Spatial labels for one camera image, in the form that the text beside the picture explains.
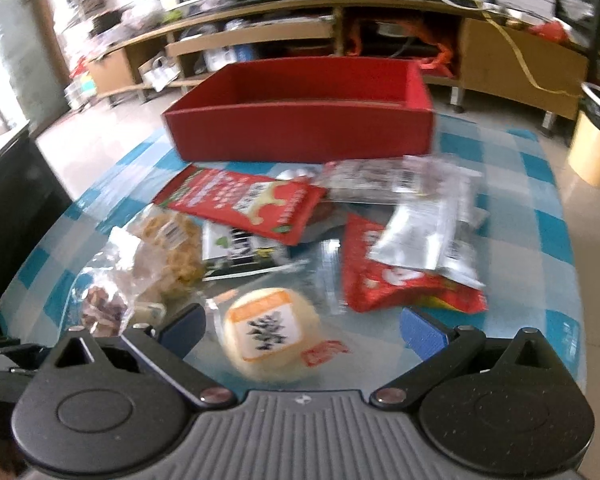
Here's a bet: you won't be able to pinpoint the vacuum packed sausages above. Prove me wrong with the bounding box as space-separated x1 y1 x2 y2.
71 252 166 337

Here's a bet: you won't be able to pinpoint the yellow waffle cookie bag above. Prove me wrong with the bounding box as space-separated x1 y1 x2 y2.
108 204 204 304

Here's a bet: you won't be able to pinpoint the red candy bag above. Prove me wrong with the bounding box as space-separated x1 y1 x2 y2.
340 214 488 314

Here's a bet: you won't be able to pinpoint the round white pastry pack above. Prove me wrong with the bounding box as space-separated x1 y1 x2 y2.
210 287 351 382

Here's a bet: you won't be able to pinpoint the Kaprons wafer pack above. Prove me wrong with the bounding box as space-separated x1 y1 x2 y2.
201 221 303 282

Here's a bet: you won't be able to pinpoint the silver foil snack pack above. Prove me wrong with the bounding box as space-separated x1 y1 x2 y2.
368 194 486 290

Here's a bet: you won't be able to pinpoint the red green snack bag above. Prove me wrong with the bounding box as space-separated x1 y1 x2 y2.
152 165 326 246

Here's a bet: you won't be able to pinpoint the clear barcode snack bag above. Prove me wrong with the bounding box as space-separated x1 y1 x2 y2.
312 155 482 206

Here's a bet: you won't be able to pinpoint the blue checkered tablecloth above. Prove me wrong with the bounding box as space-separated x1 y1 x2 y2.
0 115 586 386

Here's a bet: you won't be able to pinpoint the yellow trash bin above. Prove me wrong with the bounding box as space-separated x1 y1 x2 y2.
567 82 600 189

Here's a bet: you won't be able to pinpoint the red cardboard box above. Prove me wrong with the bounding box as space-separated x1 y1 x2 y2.
162 56 434 164

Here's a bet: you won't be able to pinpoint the orange plastic bag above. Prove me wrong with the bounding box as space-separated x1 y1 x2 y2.
342 18 457 79

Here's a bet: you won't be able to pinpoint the blue white carton box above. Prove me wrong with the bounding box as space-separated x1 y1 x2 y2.
202 44 258 73

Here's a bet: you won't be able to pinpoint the wooden TV cabinet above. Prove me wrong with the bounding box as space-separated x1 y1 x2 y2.
85 0 590 119

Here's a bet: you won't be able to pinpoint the yellow cable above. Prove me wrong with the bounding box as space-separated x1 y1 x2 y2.
409 0 584 99

